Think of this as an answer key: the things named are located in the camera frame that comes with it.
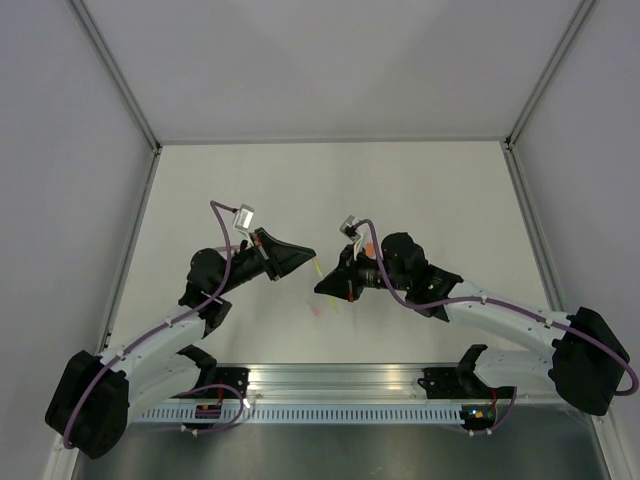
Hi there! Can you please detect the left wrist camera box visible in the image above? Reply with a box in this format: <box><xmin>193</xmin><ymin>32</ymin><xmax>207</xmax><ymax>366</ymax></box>
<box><xmin>233</xmin><ymin>204</ymin><xmax>255</xmax><ymax>233</ymax></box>

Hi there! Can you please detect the left aluminium frame post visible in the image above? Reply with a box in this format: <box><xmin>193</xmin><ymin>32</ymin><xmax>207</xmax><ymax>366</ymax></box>
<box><xmin>67</xmin><ymin>0</ymin><xmax>162</xmax><ymax>155</ymax></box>

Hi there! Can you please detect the white slotted cable duct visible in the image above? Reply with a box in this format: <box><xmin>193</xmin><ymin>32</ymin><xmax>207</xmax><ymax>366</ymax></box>
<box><xmin>138</xmin><ymin>403</ymin><xmax>463</xmax><ymax>425</ymax></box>

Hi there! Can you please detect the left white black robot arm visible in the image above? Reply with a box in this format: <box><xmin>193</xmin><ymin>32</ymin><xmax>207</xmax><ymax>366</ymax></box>
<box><xmin>44</xmin><ymin>228</ymin><xmax>316</xmax><ymax>459</ymax></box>

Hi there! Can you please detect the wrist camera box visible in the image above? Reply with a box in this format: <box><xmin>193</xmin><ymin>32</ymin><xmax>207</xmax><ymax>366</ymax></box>
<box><xmin>233</xmin><ymin>204</ymin><xmax>255</xmax><ymax>233</ymax></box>
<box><xmin>339</xmin><ymin>215</ymin><xmax>370</xmax><ymax>260</ymax></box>

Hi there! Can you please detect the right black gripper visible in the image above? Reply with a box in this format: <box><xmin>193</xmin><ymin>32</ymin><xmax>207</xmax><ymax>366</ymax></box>
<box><xmin>316</xmin><ymin>242</ymin><xmax>410</xmax><ymax>301</ymax></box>

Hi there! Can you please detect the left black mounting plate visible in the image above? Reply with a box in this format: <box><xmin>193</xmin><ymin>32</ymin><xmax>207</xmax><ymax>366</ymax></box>
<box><xmin>214</xmin><ymin>366</ymin><xmax>251</xmax><ymax>399</ymax></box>

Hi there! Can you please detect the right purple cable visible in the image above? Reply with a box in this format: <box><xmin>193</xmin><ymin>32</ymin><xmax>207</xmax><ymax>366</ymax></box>
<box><xmin>349</xmin><ymin>218</ymin><xmax>640</xmax><ymax>436</ymax></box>

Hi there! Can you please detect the black mounting plate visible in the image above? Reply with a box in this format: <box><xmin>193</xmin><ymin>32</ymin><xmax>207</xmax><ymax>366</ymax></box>
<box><xmin>214</xmin><ymin>366</ymin><xmax>251</xmax><ymax>399</ymax></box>
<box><xmin>421</xmin><ymin>366</ymin><xmax>466</xmax><ymax>400</ymax></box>

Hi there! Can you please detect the yellow highlighter pen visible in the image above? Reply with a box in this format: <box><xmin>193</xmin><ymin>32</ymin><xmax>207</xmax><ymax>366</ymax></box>
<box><xmin>312</xmin><ymin>258</ymin><xmax>345</xmax><ymax>314</ymax></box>

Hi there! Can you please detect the right aluminium frame post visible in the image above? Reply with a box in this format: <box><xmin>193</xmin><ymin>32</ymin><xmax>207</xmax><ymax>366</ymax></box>
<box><xmin>504</xmin><ymin>0</ymin><xmax>599</xmax><ymax>153</ymax></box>

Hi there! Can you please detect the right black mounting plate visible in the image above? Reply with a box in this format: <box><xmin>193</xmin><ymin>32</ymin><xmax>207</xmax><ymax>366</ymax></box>
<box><xmin>421</xmin><ymin>366</ymin><xmax>466</xmax><ymax>400</ymax></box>

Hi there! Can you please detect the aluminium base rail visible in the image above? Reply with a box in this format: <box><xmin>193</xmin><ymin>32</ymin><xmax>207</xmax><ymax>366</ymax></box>
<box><xmin>169</xmin><ymin>362</ymin><xmax>531</xmax><ymax>402</ymax></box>

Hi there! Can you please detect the orange marker with clear cap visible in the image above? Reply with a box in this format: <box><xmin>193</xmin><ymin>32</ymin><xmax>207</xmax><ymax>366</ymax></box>
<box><xmin>363</xmin><ymin>242</ymin><xmax>376</xmax><ymax>259</ymax></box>

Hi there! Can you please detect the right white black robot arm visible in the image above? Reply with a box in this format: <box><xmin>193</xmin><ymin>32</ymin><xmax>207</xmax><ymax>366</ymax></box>
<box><xmin>314</xmin><ymin>232</ymin><xmax>630</xmax><ymax>416</ymax></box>

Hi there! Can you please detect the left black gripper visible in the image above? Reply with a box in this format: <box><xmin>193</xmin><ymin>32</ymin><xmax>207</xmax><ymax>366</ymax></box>
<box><xmin>216</xmin><ymin>228</ymin><xmax>317</xmax><ymax>297</ymax></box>

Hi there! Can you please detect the pink transparent pen cap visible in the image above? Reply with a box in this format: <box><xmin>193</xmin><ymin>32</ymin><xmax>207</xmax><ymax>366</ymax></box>
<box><xmin>307</xmin><ymin>302</ymin><xmax>323</xmax><ymax>318</ymax></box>

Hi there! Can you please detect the aluminium frame post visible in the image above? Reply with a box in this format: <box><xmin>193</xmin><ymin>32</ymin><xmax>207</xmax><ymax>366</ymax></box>
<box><xmin>504</xmin><ymin>0</ymin><xmax>599</xmax><ymax>153</ymax></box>
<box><xmin>67</xmin><ymin>0</ymin><xmax>162</xmax><ymax>155</ymax></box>

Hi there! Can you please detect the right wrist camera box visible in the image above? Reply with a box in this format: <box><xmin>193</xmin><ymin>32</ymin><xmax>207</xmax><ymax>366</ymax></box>
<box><xmin>339</xmin><ymin>215</ymin><xmax>370</xmax><ymax>260</ymax></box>

